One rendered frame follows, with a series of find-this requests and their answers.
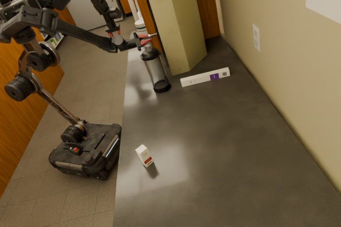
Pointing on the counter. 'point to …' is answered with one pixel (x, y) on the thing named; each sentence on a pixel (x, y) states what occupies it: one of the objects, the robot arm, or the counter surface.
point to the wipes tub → (141, 28)
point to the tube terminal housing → (176, 17)
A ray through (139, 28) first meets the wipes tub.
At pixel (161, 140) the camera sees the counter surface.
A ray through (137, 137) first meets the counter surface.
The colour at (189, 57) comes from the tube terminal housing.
